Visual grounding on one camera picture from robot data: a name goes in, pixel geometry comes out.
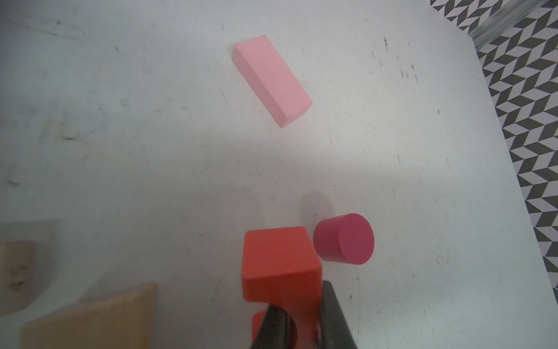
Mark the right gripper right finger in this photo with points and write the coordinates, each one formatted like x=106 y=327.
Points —
x=334 y=331

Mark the natural wood plank block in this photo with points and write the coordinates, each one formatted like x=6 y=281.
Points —
x=17 y=264

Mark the magenta cylinder block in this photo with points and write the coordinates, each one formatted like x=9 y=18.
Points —
x=344 y=239

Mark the red arch block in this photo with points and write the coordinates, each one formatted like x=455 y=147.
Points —
x=281 y=267

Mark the light pink rectangular block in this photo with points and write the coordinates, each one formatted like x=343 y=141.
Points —
x=271 y=79

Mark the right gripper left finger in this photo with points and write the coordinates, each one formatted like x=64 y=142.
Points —
x=275 y=330

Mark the natural wood arch block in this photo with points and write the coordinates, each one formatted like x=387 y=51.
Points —
x=122 y=319

